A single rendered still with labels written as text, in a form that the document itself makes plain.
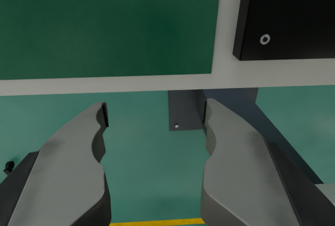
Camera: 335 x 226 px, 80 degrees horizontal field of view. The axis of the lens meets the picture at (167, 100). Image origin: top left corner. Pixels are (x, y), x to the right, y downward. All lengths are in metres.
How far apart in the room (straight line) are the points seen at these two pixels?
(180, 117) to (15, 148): 1.00
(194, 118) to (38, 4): 1.02
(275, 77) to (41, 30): 0.24
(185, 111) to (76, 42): 0.95
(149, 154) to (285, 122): 0.85
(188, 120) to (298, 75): 0.93
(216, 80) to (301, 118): 1.24
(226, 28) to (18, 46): 0.20
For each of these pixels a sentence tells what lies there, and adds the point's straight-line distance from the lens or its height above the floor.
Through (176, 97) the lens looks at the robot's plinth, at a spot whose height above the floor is 0.02.
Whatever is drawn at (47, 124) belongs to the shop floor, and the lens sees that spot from 1.32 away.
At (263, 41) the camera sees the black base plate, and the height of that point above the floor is 0.77.
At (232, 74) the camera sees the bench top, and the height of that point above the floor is 0.75.
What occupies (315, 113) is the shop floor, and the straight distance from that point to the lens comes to 1.47.
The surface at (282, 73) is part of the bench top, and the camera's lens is 0.26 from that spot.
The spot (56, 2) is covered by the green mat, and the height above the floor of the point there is 0.75.
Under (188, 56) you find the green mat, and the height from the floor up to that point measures 0.75.
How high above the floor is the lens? 0.95
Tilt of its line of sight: 60 degrees down
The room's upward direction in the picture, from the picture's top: 174 degrees clockwise
